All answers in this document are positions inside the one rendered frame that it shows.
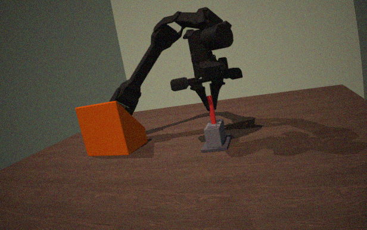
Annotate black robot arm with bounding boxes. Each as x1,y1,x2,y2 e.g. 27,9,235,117
109,7,234,115

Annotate red peg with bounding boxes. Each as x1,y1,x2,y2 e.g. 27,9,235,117
207,95,217,125

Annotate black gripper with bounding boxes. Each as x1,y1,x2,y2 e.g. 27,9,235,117
170,51,243,111

